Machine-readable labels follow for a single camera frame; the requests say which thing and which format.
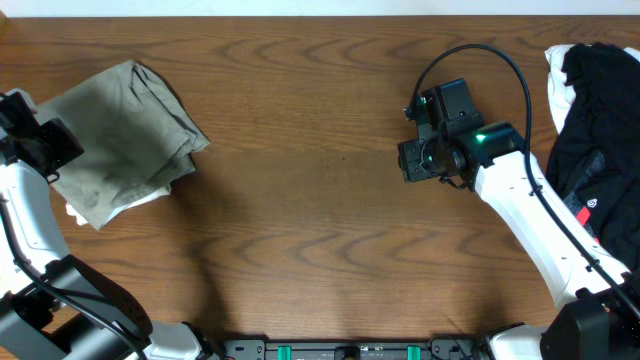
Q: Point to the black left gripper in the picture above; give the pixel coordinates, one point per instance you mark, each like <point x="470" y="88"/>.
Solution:
<point x="55" y="145"/>

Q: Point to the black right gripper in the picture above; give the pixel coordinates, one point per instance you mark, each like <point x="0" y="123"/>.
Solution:
<point x="413" y="161"/>

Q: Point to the khaki green shorts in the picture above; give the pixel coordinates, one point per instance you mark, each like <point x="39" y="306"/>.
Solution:
<point x="136" y="135"/>

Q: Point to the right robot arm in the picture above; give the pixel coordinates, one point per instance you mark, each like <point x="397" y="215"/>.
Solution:
<point x="596" y="296"/>

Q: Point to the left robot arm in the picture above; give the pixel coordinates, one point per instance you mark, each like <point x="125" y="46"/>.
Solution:
<point x="55" y="306"/>

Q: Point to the white garment under pile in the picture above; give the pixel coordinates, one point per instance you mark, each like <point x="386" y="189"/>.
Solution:
<point x="593" y="90"/>

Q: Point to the black garment with red tag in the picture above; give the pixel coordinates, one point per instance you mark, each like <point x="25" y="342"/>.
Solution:
<point x="598" y="180"/>

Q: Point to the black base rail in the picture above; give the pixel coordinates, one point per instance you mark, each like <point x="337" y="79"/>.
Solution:
<point x="446" y="348"/>

